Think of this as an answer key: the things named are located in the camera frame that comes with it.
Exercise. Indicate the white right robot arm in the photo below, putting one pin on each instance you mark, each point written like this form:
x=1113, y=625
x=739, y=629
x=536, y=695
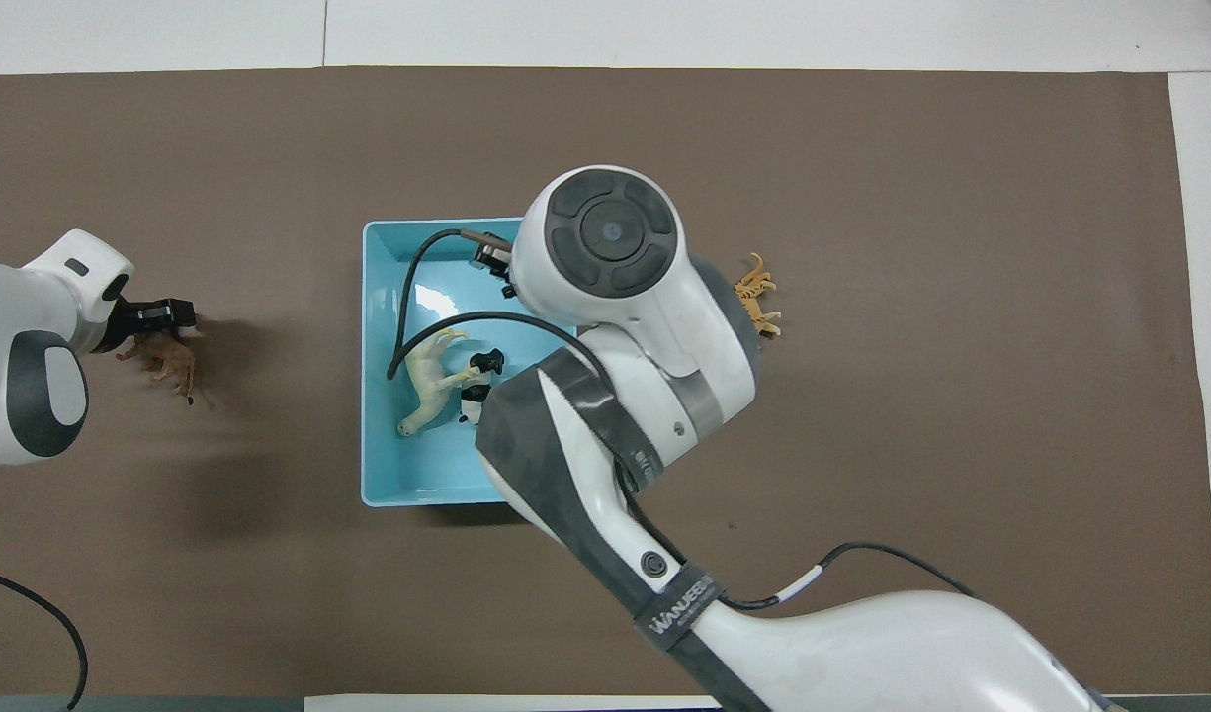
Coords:
x=664, y=326

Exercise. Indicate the light blue storage box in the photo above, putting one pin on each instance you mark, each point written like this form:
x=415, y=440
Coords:
x=437, y=465

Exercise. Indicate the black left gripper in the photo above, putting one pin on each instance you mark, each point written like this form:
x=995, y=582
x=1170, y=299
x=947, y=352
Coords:
x=126, y=316

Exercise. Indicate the brown lion toy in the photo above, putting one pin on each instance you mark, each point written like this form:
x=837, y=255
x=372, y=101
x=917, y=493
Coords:
x=175, y=364

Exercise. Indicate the brown table mat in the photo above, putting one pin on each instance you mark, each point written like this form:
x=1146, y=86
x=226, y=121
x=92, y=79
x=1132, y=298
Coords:
x=961, y=445

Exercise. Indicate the black white panda toy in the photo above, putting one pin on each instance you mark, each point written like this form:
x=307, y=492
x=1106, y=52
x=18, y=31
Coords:
x=486, y=361

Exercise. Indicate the orange tiger toy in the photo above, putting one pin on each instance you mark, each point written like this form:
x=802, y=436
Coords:
x=755, y=292

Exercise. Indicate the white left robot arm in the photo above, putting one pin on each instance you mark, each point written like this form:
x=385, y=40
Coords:
x=22, y=346

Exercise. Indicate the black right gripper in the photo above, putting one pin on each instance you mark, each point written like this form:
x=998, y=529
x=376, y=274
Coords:
x=496, y=265

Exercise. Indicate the cream white horse toy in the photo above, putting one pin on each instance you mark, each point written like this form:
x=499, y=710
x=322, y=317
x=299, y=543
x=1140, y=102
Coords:
x=427, y=381

